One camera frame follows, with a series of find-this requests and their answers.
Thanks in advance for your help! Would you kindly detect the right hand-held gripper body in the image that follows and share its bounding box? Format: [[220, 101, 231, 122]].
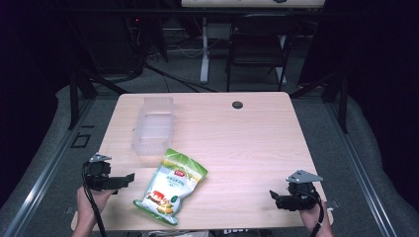
[[279, 169, 324, 212]]

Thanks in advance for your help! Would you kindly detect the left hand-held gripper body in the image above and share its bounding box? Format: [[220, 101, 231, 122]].
[[81, 152, 115, 193]]

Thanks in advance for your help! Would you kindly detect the green and white snack bag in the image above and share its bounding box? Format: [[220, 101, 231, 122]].
[[132, 147, 210, 227]]

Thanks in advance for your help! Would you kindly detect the person's right hand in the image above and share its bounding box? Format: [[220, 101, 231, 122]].
[[298, 199, 330, 231]]

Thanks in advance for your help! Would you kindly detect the person's left hand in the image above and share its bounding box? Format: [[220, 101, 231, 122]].
[[75, 186, 115, 229]]

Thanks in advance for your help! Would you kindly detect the clear plastic container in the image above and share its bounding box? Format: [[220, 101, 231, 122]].
[[130, 96, 175, 157]]

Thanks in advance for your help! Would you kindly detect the black folding chair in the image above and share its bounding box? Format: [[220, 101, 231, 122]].
[[224, 13, 300, 94]]

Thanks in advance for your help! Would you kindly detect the white desk leg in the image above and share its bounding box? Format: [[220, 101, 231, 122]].
[[199, 17, 210, 85]]

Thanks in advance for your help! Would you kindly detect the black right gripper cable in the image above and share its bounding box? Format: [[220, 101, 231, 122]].
[[309, 192, 326, 237]]

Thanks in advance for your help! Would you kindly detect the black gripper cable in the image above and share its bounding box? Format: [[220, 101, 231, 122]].
[[309, 192, 326, 237], [81, 161, 108, 237]]

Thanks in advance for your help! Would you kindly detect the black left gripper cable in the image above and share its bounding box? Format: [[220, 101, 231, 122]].
[[81, 161, 108, 237]]

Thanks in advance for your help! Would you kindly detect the aluminium floor rail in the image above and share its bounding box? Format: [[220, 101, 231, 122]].
[[324, 100, 398, 237], [2, 98, 97, 237]]

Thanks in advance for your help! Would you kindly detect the black metal stand frame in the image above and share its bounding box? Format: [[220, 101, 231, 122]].
[[66, 63, 130, 130], [290, 63, 350, 134]]

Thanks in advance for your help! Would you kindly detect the black floor cable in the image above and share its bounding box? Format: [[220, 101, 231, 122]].
[[142, 62, 218, 94]]

